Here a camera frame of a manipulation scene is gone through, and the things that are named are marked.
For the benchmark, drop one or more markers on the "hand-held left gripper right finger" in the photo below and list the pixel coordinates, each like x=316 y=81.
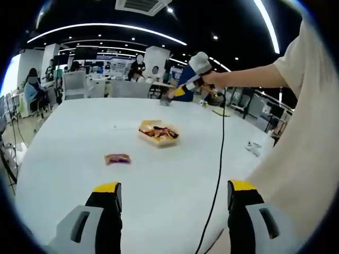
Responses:
x=241 y=217

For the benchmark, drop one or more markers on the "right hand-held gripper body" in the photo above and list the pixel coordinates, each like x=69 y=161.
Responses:
x=200 y=63

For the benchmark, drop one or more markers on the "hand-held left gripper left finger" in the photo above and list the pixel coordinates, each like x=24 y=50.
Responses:
x=108 y=219

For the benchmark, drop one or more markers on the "cream hexagonal container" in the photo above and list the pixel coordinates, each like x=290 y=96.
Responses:
x=164 y=145

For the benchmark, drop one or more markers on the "tan purple-print food packet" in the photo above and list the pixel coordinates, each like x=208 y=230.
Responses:
x=117 y=159

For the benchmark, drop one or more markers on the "person's right hand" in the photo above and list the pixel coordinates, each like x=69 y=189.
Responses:
x=214 y=80

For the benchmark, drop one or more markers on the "grey crumpled cloth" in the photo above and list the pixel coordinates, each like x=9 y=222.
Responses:
x=165 y=101

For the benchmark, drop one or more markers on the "white mesh office chair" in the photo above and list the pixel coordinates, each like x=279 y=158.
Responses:
x=129 y=90
x=75 y=83

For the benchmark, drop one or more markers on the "small white device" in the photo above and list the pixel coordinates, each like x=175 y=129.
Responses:
x=253 y=148

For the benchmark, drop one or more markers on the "wide curved ceiling light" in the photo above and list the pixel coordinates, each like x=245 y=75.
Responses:
x=275 y=45

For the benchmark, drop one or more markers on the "ceiling air conditioner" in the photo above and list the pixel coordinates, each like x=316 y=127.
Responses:
x=143 y=5

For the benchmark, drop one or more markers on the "thin ceiling light strip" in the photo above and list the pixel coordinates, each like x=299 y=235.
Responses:
x=106 y=24

